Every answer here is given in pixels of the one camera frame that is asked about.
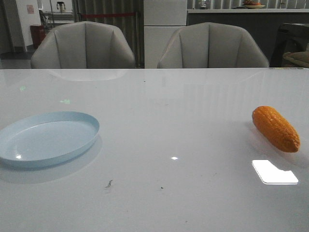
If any light blue round plate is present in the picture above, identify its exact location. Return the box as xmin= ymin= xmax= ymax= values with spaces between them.
xmin=0 ymin=111 xmax=100 ymax=168

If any orange toy corn cob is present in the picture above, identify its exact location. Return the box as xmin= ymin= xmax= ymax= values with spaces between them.
xmin=252 ymin=106 xmax=301 ymax=153

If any right grey upholstered chair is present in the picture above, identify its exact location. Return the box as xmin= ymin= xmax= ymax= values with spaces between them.
xmin=157 ymin=22 xmax=269 ymax=69

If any grey upholstered chair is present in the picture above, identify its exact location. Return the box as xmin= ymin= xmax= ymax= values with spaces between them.
xmin=157 ymin=22 xmax=269 ymax=69
xmin=31 ymin=21 xmax=135 ymax=69

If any white cabinet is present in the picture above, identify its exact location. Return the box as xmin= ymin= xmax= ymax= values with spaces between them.
xmin=143 ymin=0 xmax=187 ymax=69

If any left grey upholstered chair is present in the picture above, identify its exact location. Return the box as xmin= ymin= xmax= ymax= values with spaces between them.
xmin=31 ymin=21 xmax=135 ymax=69

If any red barrier belt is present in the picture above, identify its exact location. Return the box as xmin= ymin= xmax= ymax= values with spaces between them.
xmin=80 ymin=12 xmax=136 ymax=18

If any red trash bin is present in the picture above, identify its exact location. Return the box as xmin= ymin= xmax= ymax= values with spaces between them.
xmin=30 ymin=25 xmax=46 ymax=49

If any dark grey counter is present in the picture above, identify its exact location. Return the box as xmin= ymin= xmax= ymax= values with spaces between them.
xmin=187 ymin=9 xmax=309 ymax=62

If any fruit bowl on counter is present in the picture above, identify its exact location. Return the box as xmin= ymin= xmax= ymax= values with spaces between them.
xmin=243 ymin=0 xmax=265 ymax=9

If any beige cushion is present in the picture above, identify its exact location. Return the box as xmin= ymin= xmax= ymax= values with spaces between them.
xmin=282 ymin=51 xmax=309 ymax=68

